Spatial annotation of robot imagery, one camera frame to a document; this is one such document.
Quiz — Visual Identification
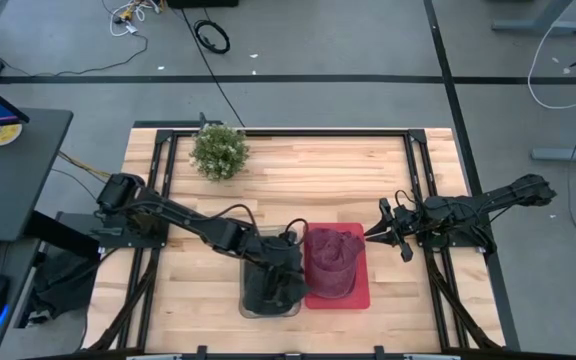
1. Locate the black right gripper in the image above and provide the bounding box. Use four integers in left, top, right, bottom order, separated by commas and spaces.
364, 197, 422, 264

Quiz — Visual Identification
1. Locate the black hat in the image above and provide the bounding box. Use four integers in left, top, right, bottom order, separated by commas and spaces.
242, 238, 312, 316

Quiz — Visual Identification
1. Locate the maroon hat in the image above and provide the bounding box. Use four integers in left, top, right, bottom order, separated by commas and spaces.
303, 227, 367, 300

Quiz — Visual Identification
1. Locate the clear plastic bin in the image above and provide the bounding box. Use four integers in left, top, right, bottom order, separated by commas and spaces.
237, 224, 310, 320

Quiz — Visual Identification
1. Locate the red translucent plastic bin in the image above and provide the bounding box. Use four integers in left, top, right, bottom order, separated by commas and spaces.
302, 222, 372, 311

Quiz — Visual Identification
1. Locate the green artificial potted plant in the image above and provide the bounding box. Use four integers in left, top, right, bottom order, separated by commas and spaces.
189, 123, 251, 183

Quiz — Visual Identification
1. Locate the grey desk leg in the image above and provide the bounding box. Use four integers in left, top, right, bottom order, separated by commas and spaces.
490, 0, 576, 36
530, 137, 576, 164

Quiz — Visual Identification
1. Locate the black cloth bag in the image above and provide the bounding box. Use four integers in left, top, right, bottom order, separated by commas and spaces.
27, 246, 103, 329

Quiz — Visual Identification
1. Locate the black desk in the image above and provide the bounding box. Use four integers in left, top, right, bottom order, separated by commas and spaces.
0, 107, 75, 360

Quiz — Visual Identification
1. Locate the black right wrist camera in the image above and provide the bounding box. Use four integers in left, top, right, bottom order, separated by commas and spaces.
392, 205, 416, 225

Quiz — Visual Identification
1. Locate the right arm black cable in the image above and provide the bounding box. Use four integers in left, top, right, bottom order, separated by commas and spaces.
393, 188, 422, 214

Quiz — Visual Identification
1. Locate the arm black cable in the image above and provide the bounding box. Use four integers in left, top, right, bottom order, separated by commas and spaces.
393, 188, 422, 214
206, 202, 310, 247

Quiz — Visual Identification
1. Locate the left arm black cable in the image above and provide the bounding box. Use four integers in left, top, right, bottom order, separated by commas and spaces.
206, 202, 310, 247

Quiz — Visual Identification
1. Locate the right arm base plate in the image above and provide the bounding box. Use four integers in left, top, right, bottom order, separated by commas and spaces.
415, 219, 490, 250

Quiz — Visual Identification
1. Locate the black aluminium table frame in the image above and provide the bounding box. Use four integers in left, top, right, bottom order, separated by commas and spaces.
85, 127, 507, 360

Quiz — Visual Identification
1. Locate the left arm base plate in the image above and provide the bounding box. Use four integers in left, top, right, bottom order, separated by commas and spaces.
57, 211, 170, 250

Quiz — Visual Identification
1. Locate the long black floor cable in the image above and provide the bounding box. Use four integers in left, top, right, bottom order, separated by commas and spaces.
180, 7, 247, 129

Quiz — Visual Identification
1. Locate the white floor cable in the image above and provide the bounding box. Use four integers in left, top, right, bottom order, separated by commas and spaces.
526, 22, 576, 111

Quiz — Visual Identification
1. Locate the yellow cable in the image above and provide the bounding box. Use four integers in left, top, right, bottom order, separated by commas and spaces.
56, 149, 113, 182

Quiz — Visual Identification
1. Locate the coiled black cable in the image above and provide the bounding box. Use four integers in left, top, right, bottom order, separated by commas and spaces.
193, 19, 232, 56

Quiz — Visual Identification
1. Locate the white cable bundle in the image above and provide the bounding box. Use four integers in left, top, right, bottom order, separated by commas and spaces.
100, 0, 163, 38

